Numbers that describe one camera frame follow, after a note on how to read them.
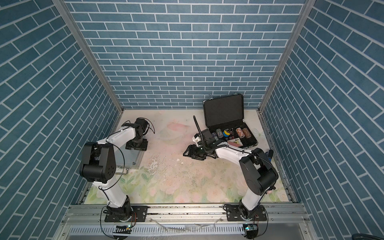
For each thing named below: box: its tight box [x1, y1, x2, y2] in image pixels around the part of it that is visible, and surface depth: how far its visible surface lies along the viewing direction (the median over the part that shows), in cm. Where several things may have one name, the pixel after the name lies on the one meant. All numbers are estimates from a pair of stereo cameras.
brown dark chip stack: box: [242, 127, 252, 139], surface depth 104 cm
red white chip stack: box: [235, 127, 246, 139], surface depth 104 cm
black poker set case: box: [203, 93, 259, 150], surface depth 105 cm
